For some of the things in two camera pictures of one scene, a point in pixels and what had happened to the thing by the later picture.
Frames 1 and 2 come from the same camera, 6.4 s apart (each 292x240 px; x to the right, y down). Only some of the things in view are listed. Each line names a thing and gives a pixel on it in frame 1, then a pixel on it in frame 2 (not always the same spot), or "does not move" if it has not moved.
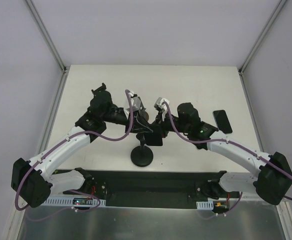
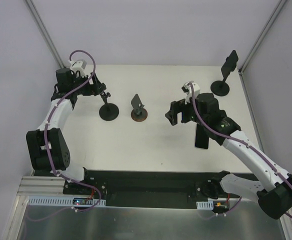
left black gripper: (131, 120) to (97, 87)
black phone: (154, 138) to (230, 64)
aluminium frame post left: (38, 21) does not move
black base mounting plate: (153, 189) does not move
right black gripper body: (162, 124) to (175, 111)
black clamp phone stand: (141, 156) to (220, 88)
